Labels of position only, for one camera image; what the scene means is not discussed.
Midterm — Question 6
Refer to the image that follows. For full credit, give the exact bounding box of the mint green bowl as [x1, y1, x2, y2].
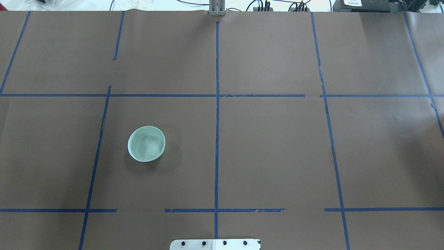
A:
[127, 126, 165, 163]

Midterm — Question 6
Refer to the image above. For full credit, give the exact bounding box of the black power box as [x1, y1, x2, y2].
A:
[332, 0, 390, 13]

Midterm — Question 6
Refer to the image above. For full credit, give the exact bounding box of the aluminium frame post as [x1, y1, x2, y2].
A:
[209, 0, 227, 16]

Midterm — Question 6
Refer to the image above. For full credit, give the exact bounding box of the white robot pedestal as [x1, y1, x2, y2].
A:
[169, 239, 261, 250]

